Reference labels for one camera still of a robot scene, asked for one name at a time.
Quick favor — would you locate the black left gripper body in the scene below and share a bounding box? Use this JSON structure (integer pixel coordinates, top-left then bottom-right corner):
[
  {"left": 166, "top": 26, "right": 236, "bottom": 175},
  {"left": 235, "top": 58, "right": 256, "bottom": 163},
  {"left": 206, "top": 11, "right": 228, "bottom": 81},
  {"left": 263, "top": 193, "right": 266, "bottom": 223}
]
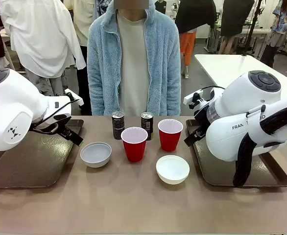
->
[{"left": 32, "top": 113, "right": 72, "bottom": 138}]

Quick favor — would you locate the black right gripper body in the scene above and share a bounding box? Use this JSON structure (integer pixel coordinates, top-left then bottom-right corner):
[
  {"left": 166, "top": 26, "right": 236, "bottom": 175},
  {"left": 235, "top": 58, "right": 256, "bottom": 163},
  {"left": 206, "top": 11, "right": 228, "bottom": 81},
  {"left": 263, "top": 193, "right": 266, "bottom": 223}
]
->
[{"left": 193, "top": 102, "right": 212, "bottom": 135}]

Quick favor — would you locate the red plastic cup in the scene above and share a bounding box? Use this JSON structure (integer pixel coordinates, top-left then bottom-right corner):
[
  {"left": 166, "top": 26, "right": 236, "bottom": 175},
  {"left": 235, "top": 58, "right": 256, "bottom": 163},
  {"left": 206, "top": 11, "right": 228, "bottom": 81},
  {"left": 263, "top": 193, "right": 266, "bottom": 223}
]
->
[
  {"left": 120, "top": 126, "right": 149, "bottom": 163},
  {"left": 157, "top": 118, "right": 184, "bottom": 152}
]

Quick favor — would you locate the greyish white bowl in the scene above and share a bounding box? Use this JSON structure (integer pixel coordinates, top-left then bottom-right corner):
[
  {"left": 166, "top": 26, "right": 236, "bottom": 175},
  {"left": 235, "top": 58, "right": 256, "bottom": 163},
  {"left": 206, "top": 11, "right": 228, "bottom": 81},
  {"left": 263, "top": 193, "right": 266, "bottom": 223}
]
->
[{"left": 79, "top": 141, "right": 113, "bottom": 169}]

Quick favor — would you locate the bright white bowl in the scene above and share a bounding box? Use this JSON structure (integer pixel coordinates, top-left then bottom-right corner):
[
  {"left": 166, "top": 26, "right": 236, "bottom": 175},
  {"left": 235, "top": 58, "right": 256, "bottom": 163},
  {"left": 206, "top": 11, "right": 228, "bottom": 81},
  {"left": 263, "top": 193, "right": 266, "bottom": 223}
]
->
[{"left": 155, "top": 154, "right": 191, "bottom": 185}]

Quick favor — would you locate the black drink can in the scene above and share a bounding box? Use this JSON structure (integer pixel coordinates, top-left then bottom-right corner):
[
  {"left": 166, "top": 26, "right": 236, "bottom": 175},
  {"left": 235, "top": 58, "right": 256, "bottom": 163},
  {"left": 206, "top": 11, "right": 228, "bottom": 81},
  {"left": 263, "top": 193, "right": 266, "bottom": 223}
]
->
[
  {"left": 140, "top": 112, "right": 154, "bottom": 141},
  {"left": 111, "top": 111, "right": 126, "bottom": 141}
]

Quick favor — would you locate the brown plastic tray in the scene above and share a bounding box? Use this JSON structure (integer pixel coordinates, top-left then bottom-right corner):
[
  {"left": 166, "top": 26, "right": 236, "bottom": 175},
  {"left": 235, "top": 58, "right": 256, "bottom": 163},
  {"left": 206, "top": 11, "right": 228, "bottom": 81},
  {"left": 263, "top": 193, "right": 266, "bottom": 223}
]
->
[
  {"left": 185, "top": 119, "right": 287, "bottom": 188},
  {"left": 0, "top": 119, "right": 85, "bottom": 189}
]

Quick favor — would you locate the white background table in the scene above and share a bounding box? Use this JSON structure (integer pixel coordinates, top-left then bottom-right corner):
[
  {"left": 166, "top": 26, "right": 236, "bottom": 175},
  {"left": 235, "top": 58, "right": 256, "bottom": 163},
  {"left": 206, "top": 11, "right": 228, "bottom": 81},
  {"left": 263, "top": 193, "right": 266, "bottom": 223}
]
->
[{"left": 194, "top": 54, "right": 287, "bottom": 99}]

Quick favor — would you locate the bystander in white shirt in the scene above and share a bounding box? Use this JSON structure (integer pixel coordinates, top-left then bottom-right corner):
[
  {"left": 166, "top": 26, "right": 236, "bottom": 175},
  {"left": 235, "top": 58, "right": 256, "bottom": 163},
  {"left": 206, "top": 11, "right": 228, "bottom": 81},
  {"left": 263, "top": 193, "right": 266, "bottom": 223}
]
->
[{"left": 0, "top": 0, "right": 87, "bottom": 96}]

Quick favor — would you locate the person in blue fleece jacket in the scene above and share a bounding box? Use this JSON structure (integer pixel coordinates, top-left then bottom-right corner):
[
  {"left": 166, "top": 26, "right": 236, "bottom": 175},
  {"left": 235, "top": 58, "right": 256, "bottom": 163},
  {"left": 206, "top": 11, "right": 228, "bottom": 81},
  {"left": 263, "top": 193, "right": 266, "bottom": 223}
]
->
[{"left": 87, "top": 0, "right": 182, "bottom": 117}]

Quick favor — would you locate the bystander in orange trousers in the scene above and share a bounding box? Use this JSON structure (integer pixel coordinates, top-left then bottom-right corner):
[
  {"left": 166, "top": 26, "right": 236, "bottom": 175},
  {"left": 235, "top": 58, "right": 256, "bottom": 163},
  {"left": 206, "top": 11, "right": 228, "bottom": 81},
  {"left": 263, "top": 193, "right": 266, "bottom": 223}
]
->
[{"left": 174, "top": 0, "right": 217, "bottom": 79}]

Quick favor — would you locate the bystander in black dress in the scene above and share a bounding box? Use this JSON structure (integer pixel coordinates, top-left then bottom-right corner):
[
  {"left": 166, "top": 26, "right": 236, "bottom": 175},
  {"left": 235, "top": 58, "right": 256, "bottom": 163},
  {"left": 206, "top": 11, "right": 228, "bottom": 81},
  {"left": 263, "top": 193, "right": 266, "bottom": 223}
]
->
[{"left": 218, "top": 0, "right": 256, "bottom": 55}]

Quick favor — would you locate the black stand pole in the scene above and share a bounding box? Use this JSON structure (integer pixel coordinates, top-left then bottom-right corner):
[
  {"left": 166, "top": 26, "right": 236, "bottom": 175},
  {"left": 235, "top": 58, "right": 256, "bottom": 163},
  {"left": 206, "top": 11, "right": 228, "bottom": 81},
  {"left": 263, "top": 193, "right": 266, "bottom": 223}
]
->
[{"left": 241, "top": 0, "right": 263, "bottom": 57}]

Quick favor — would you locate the bystander in pale yellow shirt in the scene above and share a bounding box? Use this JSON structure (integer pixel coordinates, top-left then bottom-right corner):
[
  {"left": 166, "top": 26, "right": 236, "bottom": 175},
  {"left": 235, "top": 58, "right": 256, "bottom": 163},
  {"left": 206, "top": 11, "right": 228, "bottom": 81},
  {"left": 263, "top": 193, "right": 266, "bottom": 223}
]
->
[{"left": 72, "top": 0, "right": 103, "bottom": 47}]

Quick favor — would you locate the bystander in blue patterned shirt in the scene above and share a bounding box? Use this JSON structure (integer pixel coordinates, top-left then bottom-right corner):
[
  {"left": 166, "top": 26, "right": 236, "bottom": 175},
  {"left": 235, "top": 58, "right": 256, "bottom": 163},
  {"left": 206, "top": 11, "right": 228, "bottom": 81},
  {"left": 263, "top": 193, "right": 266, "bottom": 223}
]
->
[{"left": 260, "top": 0, "right": 287, "bottom": 70}]

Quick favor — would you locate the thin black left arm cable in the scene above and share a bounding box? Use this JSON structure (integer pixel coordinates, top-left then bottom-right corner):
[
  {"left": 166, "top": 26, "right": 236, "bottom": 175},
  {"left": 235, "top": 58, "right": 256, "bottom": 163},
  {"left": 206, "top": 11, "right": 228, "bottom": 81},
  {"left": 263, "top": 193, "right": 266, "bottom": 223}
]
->
[{"left": 42, "top": 98, "right": 76, "bottom": 122}]

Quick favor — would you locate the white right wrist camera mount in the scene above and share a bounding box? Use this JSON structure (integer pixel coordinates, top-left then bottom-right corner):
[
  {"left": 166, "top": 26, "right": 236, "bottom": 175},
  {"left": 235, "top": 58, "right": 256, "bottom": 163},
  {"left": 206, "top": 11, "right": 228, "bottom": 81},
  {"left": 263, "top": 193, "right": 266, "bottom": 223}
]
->
[{"left": 183, "top": 90, "right": 205, "bottom": 110}]

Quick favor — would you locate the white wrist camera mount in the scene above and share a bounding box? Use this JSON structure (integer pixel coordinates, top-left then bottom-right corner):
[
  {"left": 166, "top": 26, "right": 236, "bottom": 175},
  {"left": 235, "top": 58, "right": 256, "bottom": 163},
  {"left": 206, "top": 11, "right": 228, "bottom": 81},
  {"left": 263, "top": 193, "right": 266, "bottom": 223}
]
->
[
  {"left": 183, "top": 90, "right": 205, "bottom": 110},
  {"left": 64, "top": 89, "right": 84, "bottom": 106}
]

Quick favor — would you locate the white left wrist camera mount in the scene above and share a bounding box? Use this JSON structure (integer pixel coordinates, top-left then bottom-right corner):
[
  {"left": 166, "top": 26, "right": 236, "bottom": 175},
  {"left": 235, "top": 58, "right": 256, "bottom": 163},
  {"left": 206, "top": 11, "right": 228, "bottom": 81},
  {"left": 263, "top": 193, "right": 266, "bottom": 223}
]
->
[{"left": 64, "top": 89, "right": 84, "bottom": 106}]

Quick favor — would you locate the black sleeved cable bundle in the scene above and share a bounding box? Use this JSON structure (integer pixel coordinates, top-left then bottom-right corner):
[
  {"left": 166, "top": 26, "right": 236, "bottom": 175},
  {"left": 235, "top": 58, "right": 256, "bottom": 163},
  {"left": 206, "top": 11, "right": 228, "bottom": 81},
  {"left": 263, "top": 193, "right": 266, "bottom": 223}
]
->
[{"left": 232, "top": 100, "right": 287, "bottom": 188}]

